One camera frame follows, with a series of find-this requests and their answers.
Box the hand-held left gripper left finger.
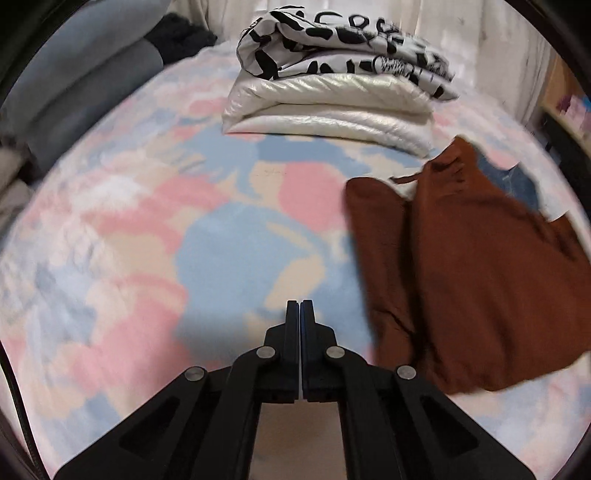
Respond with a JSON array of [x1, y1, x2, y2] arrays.
[[53, 300, 302, 480]]

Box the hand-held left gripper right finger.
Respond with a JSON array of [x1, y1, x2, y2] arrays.
[[300, 300, 546, 480]]

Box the denim jacket with brown sleeves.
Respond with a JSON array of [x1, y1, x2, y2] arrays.
[[344, 135, 591, 395]]

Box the pastel patterned bedsheet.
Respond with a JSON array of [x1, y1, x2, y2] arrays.
[[0, 39, 591, 480]]

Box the white puffer jacket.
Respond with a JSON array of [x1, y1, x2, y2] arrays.
[[222, 71, 435, 158]]

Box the black and white printed garment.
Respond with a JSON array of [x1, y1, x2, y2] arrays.
[[236, 6, 461, 101]]

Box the black fuzzy garment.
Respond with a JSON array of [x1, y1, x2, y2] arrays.
[[148, 13, 218, 64]]

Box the grey pillows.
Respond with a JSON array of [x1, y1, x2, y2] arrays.
[[0, 0, 164, 174]]

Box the wooden shelf unit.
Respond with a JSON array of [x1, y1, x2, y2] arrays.
[[538, 55, 591, 185]]

